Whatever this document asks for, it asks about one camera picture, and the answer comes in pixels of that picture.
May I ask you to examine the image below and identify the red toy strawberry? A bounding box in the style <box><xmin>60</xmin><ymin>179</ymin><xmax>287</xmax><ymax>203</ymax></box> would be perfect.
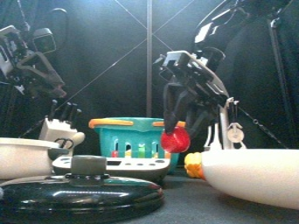
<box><xmin>160</xmin><ymin>126</ymin><xmax>192</xmax><ymax>154</ymax></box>

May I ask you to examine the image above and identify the grey toy stove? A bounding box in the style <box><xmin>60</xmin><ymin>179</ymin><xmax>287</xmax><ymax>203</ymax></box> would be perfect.
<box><xmin>51</xmin><ymin>155</ymin><xmax>172</xmax><ymax>186</ymax></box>

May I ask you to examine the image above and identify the white toy spatula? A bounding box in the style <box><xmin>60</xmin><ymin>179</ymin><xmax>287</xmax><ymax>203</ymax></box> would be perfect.
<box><xmin>203</xmin><ymin>122</ymin><xmax>223</xmax><ymax>151</ymax></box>

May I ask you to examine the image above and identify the toy pizza cutter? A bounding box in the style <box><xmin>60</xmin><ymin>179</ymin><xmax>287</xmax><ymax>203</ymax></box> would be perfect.
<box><xmin>227</xmin><ymin>100</ymin><xmax>245</xmax><ymax>144</ymax></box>

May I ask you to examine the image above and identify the teal basket orange rim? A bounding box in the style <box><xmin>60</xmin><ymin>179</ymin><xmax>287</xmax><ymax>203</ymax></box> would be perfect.
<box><xmin>88</xmin><ymin>116</ymin><xmax>187</xmax><ymax>173</ymax></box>

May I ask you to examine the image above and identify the white knife block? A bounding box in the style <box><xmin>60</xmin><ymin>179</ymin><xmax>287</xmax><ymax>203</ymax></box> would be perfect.
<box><xmin>37</xmin><ymin>117</ymin><xmax>80</xmax><ymax>151</ymax></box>

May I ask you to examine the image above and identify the yellow toy corn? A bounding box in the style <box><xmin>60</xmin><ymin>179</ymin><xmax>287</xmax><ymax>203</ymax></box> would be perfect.
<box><xmin>183</xmin><ymin>151</ymin><xmax>207</xmax><ymax>180</ymax></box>

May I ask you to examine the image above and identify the green toy in basket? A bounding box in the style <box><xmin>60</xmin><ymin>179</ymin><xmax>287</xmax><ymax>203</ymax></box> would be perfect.
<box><xmin>136</xmin><ymin>143</ymin><xmax>147</xmax><ymax>159</ymax></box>

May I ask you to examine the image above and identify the white toy spoon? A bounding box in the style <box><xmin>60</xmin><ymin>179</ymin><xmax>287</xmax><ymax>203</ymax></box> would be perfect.
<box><xmin>71</xmin><ymin>131</ymin><xmax>87</xmax><ymax>147</ymax></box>

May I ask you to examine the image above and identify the large white bowl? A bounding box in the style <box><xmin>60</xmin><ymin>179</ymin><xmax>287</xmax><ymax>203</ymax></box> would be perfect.
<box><xmin>200</xmin><ymin>148</ymin><xmax>299</xmax><ymax>211</ymax></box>

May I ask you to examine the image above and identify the white toy pot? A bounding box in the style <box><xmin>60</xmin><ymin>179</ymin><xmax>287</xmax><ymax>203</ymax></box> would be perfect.
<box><xmin>0</xmin><ymin>136</ymin><xmax>71</xmax><ymax>180</ymax></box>

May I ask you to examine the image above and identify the black pot lid grey knob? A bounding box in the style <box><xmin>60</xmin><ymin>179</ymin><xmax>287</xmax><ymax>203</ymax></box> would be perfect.
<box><xmin>0</xmin><ymin>155</ymin><xmax>165</xmax><ymax>224</ymax></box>

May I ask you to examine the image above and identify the black knife handle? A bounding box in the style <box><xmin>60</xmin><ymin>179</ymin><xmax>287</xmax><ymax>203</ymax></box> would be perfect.
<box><xmin>69</xmin><ymin>103</ymin><xmax>83</xmax><ymax>130</ymax></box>
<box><xmin>48</xmin><ymin>99</ymin><xmax>59</xmax><ymax>122</ymax></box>
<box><xmin>60</xmin><ymin>101</ymin><xmax>73</xmax><ymax>123</ymax></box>

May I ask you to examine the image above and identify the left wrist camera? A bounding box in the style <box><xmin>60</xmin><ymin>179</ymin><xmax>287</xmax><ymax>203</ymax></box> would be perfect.
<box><xmin>32</xmin><ymin>27</ymin><xmax>59</xmax><ymax>55</ymax></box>

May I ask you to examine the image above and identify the grey vertical frame pole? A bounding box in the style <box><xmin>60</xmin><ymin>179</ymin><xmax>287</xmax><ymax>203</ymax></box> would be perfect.
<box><xmin>144</xmin><ymin>0</ymin><xmax>155</xmax><ymax>118</ymax></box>

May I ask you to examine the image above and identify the thin diagonal brace cable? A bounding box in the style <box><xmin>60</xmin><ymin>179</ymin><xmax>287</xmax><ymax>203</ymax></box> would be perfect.
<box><xmin>237</xmin><ymin>105</ymin><xmax>291</xmax><ymax>151</ymax></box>

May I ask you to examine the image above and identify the dark side frame post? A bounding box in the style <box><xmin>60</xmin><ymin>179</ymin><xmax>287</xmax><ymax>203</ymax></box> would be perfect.
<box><xmin>268</xmin><ymin>16</ymin><xmax>295</xmax><ymax>141</ymax></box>

